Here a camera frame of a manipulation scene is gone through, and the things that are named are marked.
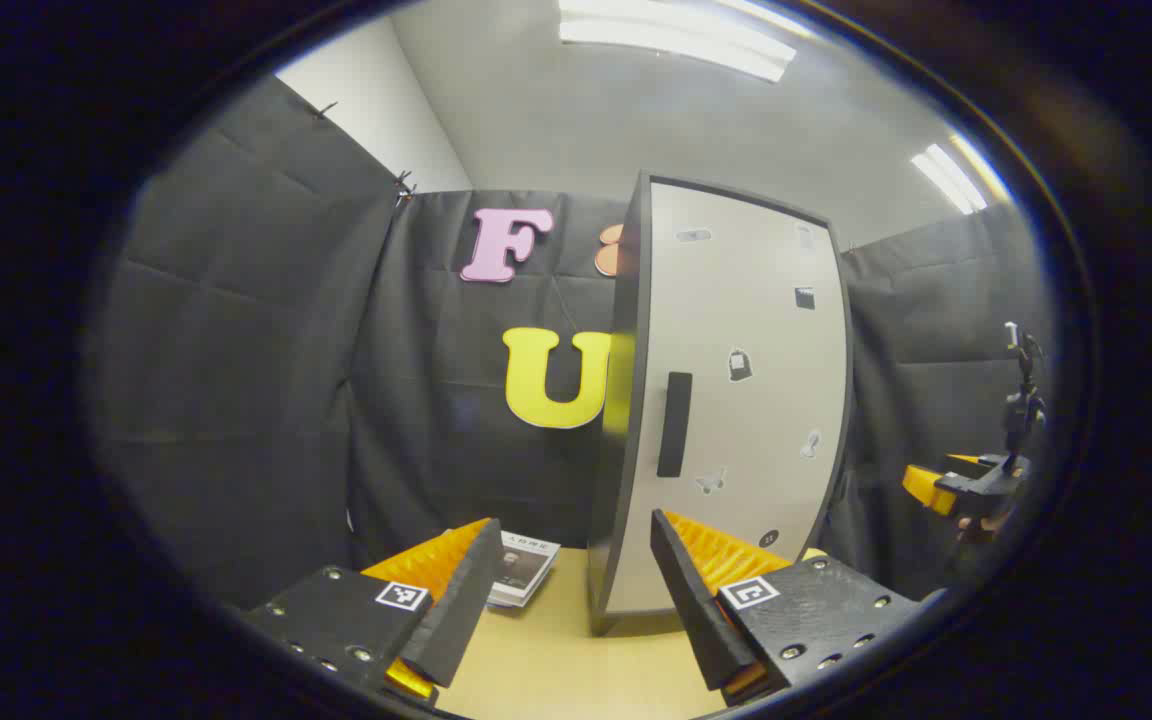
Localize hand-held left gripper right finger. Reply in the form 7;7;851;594
650;508;922;707

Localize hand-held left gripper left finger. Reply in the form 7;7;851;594
241;517;503;706

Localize beige cabinet door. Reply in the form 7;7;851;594
604;178;852;616

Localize grey magazine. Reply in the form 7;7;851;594
486;530;562;609

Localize long ceiling light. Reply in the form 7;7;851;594
911;135;1012;216
558;0;797;83

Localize black backdrop cloth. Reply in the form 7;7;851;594
86;75;1057;611

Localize black door handle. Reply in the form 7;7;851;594
657;372;693;478

